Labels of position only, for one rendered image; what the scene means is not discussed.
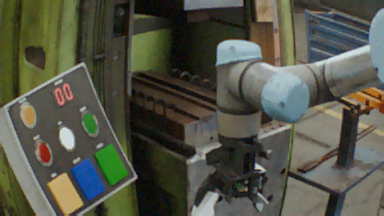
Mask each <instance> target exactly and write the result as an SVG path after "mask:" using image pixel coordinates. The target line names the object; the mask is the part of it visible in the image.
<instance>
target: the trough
mask: <svg viewBox="0 0 384 216"><path fill-rule="evenodd" d="M132 75H134V76H137V77H141V78H143V79H145V80H147V81H150V82H152V83H157V84H159V85H162V86H164V87H166V88H169V89H171V90H174V91H176V92H179V93H181V94H183V95H186V96H188V97H194V98H196V99H199V100H201V101H203V102H205V103H208V104H211V105H213V106H216V107H217V100H216V99H213V98H211V97H205V96H203V95H201V94H198V93H196V92H193V91H190V90H188V89H185V88H182V87H181V86H178V85H175V84H173V83H170V82H167V81H163V80H160V79H158V78H155V77H153V76H151V75H148V74H146V75H145V74H144V73H141V72H138V73H133V74H132Z"/></svg>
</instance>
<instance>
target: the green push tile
mask: <svg viewBox="0 0 384 216"><path fill-rule="evenodd" d="M94 157H95V161H96V162H97V164H98V166H99V167H100V169H101V171H102V174H103V175H104V176H105V178H106V180H107V181H108V183H109V185H110V186H113V185H114V184H116V183H117V182H119V181H120V180H122V179H123V178H125V177H126V176H128V175H129V173H128V172H127V170H126V168H125V166H124V165H123V163H122V161H121V159H120V158H119V157H118V154H117V151H116V150H115V148H114V146H113V144H112V143H111V144H109V145H108V146H105V147H104V148H103V149H100V150H99V151H98V152H96V153H94Z"/></svg>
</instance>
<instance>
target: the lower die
mask: <svg viewBox="0 0 384 216"><path fill-rule="evenodd" d="M138 72H141V73H144V74H145V75H146V74H148V75H151V76H153V77H155V78H158V79H160V80H163V81H167V82H170V83H173V84H175V85H178V86H181V87H182V88H185V89H188V90H190V91H193V92H196V93H198V94H201V95H203V96H205V97H211V98H213V99H216V100H217V93H216V92H211V91H210V90H208V89H205V88H203V87H202V88H201V87H200V86H198V85H195V84H192V83H191V84H190V83H189V82H187V81H184V80H180V79H177V78H174V77H169V76H168V75H166V74H164V73H161V72H158V71H154V70H148V71H144V72H143V71H140V70H137V71H132V72H131V74H133V73H138ZM131 86H134V87H135V89H136V91H137V90H139V89H142V90H143V91H144V92H145V94H146V95H147V94H152V95H154V97H155V100H156V99H158V98H163V99H164V100H165V104H167V103H169V102H173V103H175V104H176V106H177V113H174V106H173V105H169V106H168V107H167V108H166V130H167V134H168V135H169V136H172V137H176V138H177V139H180V140H182V141H183V142H185V143H187V144H190V145H192V146H193V147H194V148H195V147H199V146H201V145H204V144H207V143H211V142H214V141H217V140H218V132H217V131H216V122H217V107H216V106H213V105H211V104H208V103H205V102H203V101H201V100H199V99H196V98H194V97H188V96H186V95H183V94H181V93H179V92H176V91H174V90H171V89H169V88H166V87H164V86H162V85H159V84H157V83H152V82H150V81H147V80H145V79H143V78H141V77H137V76H134V75H132V77H131ZM134 92H135V90H134V89H131V96H130V97H129V112H130V115H131V116H133V117H134V110H133V102H134ZM145 108H146V120H147V124H148V125H150V126H152V125H153V99H152V97H148V98H147V99H146V100H145ZM155 113H156V125H157V129H158V130H160V131H161V132H163V131H164V129H163V102H162V100H159V101H158V102H157V103H156V105H155ZM136 115H137V118H138V119H139V120H141V121H142V120H143V94H142V92H139V93H138V94H137V95H136ZM210 137H213V140H210Z"/></svg>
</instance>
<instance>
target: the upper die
mask: <svg viewBox="0 0 384 216"><path fill-rule="evenodd" d="M134 2H135V4H137V5H139V4H141V5H148V6H155V7H159V6H160V7H164V8H171V9H179V10H183V11H187V10H194V9H200V8H202V9H207V8H213V7H216V8H219V7H232V6H235V7H238V6H243V0H134Z"/></svg>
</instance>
